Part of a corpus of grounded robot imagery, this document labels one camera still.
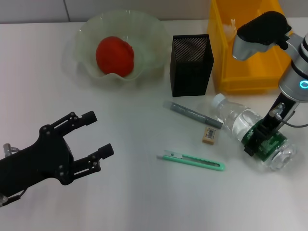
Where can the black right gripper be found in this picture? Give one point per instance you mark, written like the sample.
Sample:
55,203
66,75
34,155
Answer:
276,115

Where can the green utility knife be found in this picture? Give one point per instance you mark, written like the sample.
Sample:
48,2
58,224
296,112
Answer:
192,161

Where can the orange fruit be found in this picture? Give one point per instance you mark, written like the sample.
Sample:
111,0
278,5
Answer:
115,57

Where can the clear plastic water bottle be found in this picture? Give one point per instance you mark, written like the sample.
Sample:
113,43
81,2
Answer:
235,115

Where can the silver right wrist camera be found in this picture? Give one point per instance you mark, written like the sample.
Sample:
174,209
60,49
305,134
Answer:
260,33

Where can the grey marker pen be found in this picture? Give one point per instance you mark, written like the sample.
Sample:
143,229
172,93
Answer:
190,113

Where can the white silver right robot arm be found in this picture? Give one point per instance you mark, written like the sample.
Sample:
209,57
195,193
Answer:
297,72

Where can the yellow plastic storage bin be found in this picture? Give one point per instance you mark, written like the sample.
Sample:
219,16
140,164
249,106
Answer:
255,72

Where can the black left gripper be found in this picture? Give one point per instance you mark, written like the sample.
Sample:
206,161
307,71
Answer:
36,158

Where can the white paper ball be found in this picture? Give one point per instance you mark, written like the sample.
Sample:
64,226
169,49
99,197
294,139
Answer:
229,27

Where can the translucent green fruit bowl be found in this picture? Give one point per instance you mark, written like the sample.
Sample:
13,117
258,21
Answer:
149,36

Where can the beige eraser with label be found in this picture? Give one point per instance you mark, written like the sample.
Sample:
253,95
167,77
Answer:
209,135

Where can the black mesh pen holder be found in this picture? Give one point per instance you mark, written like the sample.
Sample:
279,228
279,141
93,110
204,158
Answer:
190,69

